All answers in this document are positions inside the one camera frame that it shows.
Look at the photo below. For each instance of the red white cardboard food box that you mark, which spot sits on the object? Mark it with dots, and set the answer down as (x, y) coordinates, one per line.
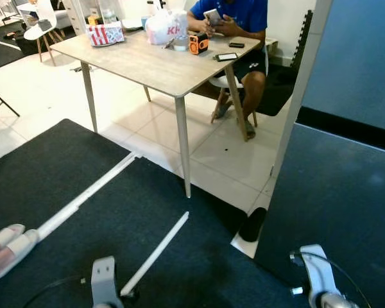
(106, 35)

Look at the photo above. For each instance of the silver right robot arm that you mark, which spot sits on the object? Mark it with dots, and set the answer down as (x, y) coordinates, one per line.
(337, 301)

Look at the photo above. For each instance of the dark blue fridge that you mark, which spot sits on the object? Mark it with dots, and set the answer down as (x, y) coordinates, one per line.
(346, 192)

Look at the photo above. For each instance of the black fridge foot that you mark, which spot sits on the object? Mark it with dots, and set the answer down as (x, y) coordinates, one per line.
(251, 226)

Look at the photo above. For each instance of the black foam puzzle mat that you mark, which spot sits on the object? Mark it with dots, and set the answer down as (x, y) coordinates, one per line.
(301, 42)

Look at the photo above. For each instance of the white chair wooden legs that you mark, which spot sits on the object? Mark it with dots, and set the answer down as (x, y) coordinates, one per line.
(230, 82)
(42, 29)

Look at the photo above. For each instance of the small black flat item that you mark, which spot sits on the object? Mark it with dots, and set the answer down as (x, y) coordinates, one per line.
(237, 45)

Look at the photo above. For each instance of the black smartphone lit screen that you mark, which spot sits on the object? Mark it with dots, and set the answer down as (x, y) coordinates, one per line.
(227, 57)

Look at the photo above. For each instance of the seated person blue shirt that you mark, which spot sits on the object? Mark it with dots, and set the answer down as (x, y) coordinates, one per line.
(237, 13)

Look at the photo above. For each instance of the orange black small device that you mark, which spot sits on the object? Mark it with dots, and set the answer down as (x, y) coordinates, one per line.
(198, 45)

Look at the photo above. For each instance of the clear plastic cup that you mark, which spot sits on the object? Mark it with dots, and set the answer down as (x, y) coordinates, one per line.
(179, 45)

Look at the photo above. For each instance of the light wooden table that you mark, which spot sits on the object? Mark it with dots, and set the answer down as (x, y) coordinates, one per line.
(154, 61)

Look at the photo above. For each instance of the short white floor strip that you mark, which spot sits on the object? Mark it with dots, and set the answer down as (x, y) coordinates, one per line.
(155, 253)

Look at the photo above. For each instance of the white plastic bag red print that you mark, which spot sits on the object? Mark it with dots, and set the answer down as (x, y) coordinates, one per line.
(163, 29)

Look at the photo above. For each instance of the dark grey floor mat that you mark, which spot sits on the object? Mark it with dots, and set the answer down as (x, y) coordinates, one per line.
(102, 237)
(45, 167)

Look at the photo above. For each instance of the long white floor strip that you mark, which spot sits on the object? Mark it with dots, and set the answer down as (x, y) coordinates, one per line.
(90, 196)

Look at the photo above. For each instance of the clear plastic bottle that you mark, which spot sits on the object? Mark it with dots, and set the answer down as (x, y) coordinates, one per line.
(108, 13)

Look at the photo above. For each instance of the orange yellow small container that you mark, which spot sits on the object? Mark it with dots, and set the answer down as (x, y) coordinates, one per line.
(94, 20)

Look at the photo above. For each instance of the foot in white sandal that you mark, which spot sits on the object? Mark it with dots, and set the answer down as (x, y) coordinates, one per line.
(16, 247)

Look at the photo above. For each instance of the black thin metal stand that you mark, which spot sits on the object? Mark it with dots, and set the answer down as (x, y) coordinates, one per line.
(2, 101)

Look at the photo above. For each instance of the dark rug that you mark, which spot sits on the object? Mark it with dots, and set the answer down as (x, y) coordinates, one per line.
(0, 56)

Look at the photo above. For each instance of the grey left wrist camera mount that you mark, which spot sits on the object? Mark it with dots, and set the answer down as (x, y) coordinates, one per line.
(104, 279)

